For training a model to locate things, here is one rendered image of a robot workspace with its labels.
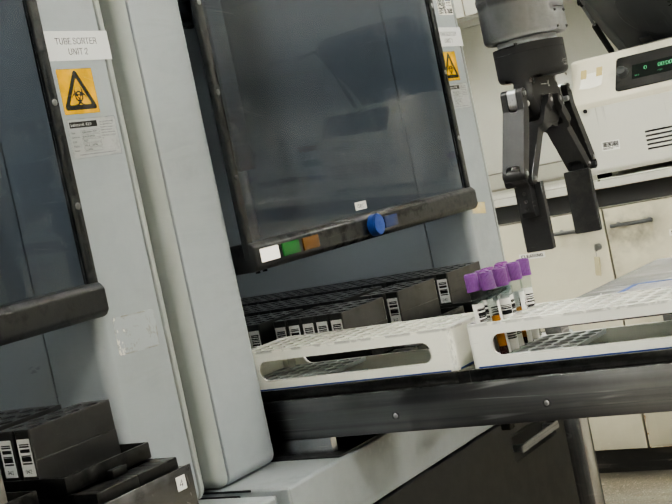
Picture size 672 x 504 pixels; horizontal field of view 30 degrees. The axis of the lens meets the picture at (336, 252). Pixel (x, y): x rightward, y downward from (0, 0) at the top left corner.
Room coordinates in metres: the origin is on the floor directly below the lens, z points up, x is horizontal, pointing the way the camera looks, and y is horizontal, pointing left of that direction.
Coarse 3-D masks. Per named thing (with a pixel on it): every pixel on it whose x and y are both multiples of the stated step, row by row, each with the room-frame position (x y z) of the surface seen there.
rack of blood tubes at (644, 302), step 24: (528, 312) 1.36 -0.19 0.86; (552, 312) 1.32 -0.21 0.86; (576, 312) 1.29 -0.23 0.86; (600, 312) 1.27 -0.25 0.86; (624, 312) 1.26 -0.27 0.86; (648, 312) 1.25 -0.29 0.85; (480, 336) 1.35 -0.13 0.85; (552, 336) 1.41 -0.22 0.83; (576, 336) 1.37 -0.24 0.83; (600, 336) 1.38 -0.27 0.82; (624, 336) 1.36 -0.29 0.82; (648, 336) 1.35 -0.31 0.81; (480, 360) 1.35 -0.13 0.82; (504, 360) 1.34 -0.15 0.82; (528, 360) 1.32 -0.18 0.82
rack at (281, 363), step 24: (312, 336) 1.55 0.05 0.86; (336, 336) 1.50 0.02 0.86; (360, 336) 1.45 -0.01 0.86; (384, 336) 1.41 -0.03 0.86; (408, 336) 1.40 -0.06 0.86; (432, 336) 1.38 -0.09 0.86; (456, 336) 1.38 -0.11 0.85; (264, 360) 1.51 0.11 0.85; (288, 360) 1.59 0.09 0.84; (336, 360) 1.56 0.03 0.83; (360, 360) 1.53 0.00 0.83; (384, 360) 1.53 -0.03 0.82; (408, 360) 1.51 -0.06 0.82; (432, 360) 1.38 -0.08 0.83; (456, 360) 1.37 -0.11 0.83; (264, 384) 1.51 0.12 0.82; (288, 384) 1.49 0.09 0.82; (312, 384) 1.47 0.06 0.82
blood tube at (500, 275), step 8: (496, 272) 1.35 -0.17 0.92; (504, 272) 1.35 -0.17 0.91; (496, 280) 1.35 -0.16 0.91; (504, 280) 1.35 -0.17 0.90; (504, 288) 1.35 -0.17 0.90; (504, 296) 1.35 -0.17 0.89; (504, 304) 1.35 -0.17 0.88; (504, 312) 1.36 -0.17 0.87; (512, 312) 1.36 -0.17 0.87; (512, 336) 1.36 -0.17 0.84; (512, 344) 1.36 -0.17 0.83
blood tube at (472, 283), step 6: (468, 276) 1.35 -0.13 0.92; (474, 276) 1.35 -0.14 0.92; (468, 282) 1.35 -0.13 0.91; (474, 282) 1.35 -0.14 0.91; (468, 288) 1.35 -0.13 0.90; (474, 288) 1.35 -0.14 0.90; (480, 288) 1.35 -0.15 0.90; (474, 294) 1.35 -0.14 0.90; (480, 294) 1.35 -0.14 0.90; (474, 300) 1.35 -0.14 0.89; (480, 300) 1.35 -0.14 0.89; (474, 306) 1.35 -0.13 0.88; (480, 306) 1.35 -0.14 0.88; (474, 312) 1.36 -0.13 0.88; (480, 312) 1.35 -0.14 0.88; (480, 318) 1.35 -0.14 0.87; (486, 318) 1.35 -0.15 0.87
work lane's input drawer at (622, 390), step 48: (336, 384) 1.45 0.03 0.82; (384, 384) 1.41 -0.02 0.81; (432, 384) 1.38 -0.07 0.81; (480, 384) 1.33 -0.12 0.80; (528, 384) 1.30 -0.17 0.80; (576, 384) 1.28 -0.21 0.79; (624, 384) 1.25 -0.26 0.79; (288, 432) 1.48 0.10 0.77; (336, 432) 1.44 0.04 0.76; (384, 432) 1.41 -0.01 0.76
